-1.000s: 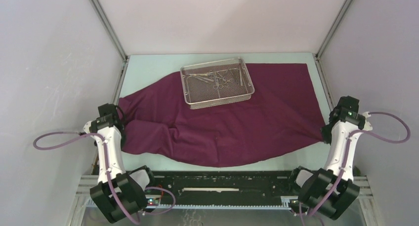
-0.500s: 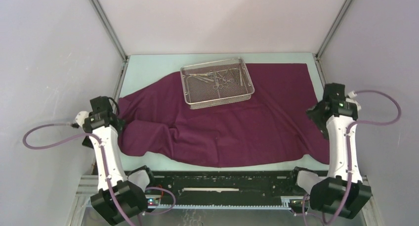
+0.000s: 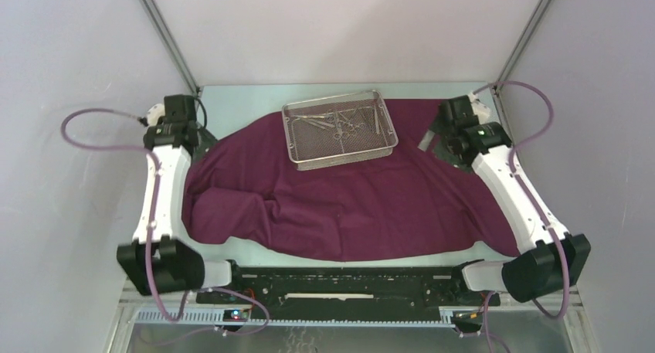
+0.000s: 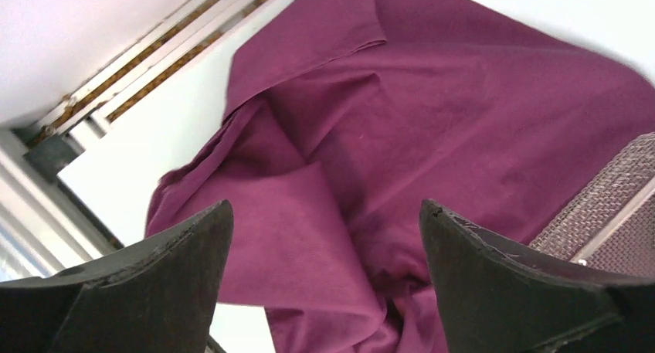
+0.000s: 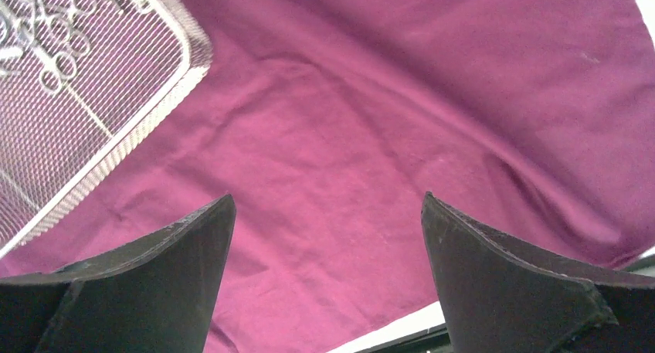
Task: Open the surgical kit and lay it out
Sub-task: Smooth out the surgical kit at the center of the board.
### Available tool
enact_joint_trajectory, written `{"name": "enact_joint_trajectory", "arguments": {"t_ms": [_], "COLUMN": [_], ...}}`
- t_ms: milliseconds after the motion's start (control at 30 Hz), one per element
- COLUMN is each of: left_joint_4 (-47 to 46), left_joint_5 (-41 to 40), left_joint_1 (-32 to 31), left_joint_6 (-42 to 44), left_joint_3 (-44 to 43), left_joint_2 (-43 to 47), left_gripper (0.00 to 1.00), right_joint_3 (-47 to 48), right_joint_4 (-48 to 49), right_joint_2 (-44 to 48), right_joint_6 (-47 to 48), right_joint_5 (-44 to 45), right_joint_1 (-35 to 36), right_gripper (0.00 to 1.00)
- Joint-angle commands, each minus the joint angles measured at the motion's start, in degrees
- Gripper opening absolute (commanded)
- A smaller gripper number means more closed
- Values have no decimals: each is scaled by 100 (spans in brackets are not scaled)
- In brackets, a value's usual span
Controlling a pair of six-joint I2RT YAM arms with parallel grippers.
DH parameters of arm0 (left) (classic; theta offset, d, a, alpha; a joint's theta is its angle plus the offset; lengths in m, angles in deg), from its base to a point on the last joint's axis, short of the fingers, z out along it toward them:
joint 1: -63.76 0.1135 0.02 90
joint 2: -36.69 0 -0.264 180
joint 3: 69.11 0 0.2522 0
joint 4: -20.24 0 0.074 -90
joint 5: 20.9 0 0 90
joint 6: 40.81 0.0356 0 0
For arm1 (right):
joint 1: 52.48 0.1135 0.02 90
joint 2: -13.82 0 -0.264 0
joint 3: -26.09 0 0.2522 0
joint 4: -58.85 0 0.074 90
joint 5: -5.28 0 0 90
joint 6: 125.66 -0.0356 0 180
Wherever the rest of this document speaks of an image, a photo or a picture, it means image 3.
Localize steel surgical forceps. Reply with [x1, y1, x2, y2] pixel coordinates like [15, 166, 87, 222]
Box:
[294, 111, 353, 130]

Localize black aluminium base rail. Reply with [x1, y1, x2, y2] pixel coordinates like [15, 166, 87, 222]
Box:
[107, 270, 595, 337]

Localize steel surgical scissors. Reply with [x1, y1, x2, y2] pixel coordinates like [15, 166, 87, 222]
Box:
[331, 123, 364, 141]

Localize magenta surgical wrap cloth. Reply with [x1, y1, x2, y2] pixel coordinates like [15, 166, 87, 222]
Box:
[182, 99, 519, 261]

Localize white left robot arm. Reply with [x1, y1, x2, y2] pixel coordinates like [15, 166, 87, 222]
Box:
[117, 94, 244, 304]

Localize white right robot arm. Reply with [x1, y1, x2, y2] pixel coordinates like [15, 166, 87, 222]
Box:
[419, 94, 591, 305]

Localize metal mesh instrument tray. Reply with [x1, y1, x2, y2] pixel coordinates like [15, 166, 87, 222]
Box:
[281, 90, 399, 171]

